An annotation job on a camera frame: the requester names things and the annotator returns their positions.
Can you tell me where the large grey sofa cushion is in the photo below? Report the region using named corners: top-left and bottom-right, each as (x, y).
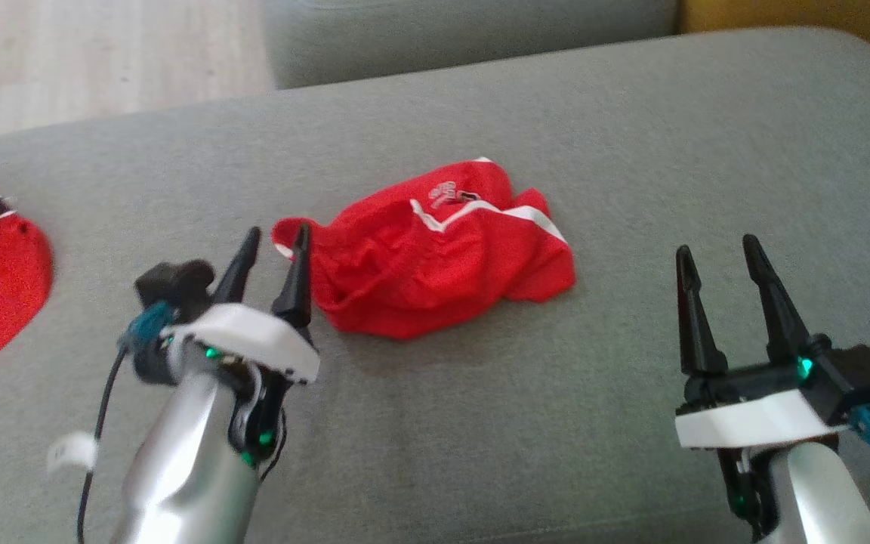
top-left (0, 28), bottom-right (870, 544)

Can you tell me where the red shorts white trim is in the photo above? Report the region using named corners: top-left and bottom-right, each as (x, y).
top-left (271, 157), bottom-right (577, 339)

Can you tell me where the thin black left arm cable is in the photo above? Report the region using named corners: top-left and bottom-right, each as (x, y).
top-left (76, 344), bottom-right (134, 544)

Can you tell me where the white cable tag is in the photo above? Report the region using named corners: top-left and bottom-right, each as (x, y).
top-left (48, 432), bottom-right (100, 474)

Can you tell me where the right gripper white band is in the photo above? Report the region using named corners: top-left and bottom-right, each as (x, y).
top-left (675, 233), bottom-right (870, 452)

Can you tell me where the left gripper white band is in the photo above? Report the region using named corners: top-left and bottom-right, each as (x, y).
top-left (131, 222), bottom-right (321, 385)

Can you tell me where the yellow upholstered cushion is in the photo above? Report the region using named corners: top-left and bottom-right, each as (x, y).
top-left (680, 0), bottom-right (870, 48)

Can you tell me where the small grey sofa cushion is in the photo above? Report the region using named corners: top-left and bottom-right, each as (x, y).
top-left (263, 0), bottom-right (681, 90)

